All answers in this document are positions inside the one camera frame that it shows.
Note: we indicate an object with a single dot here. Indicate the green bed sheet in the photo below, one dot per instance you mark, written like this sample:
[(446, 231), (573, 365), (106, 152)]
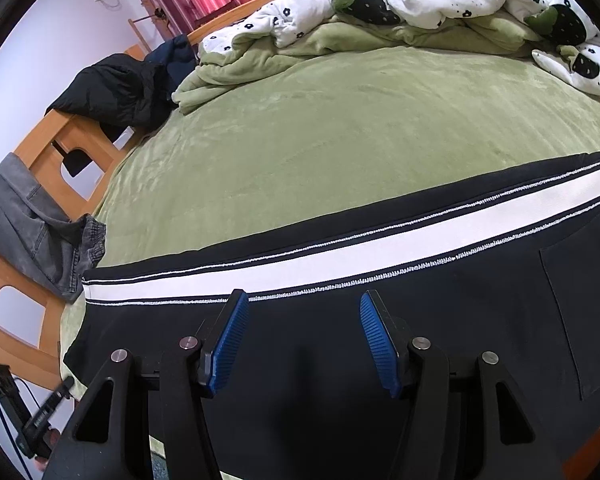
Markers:
[(333, 133)]

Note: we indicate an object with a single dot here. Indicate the green and white floral quilt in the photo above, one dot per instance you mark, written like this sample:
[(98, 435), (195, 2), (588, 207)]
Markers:
[(557, 34)]

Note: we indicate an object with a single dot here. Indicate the wooden clothes rack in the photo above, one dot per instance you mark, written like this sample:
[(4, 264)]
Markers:
[(153, 28)]

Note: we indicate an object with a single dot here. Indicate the wooden bed frame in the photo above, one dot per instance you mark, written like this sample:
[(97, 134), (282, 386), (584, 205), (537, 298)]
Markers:
[(74, 162)]

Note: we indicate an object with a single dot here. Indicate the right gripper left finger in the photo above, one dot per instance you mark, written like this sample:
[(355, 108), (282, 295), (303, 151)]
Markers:
[(107, 437)]

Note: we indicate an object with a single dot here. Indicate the person's hand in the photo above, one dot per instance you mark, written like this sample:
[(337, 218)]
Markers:
[(47, 443)]

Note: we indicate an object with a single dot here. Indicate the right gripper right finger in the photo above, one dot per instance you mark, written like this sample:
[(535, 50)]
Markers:
[(458, 418)]

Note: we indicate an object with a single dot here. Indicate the black jacket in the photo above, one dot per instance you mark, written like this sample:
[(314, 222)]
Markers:
[(119, 92)]

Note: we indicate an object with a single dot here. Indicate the grey jeans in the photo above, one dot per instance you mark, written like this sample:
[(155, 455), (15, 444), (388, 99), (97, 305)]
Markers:
[(39, 240)]

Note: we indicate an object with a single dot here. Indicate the black pants with white stripe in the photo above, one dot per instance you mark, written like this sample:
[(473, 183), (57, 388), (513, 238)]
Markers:
[(507, 262)]

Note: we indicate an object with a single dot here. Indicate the navy blue garment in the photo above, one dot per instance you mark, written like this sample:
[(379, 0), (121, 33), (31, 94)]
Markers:
[(178, 57)]

